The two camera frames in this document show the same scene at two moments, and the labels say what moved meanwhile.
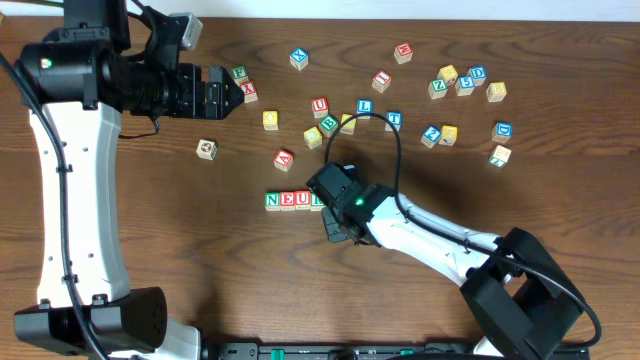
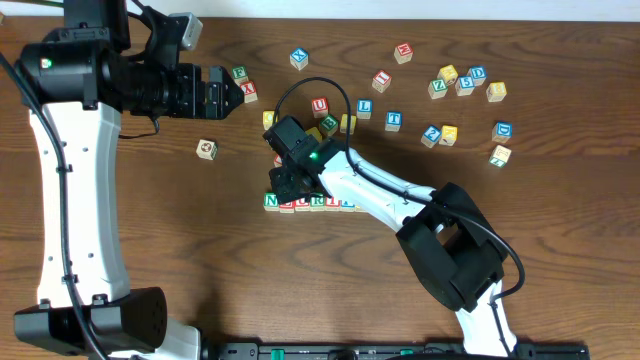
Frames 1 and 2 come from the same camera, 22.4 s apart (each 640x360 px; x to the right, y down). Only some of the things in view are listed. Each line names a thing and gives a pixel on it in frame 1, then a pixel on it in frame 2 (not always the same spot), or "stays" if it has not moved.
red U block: (302, 200) stays
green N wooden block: (272, 201) stays
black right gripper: (335, 227) -> (285, 181)
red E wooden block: (287, 200) stays
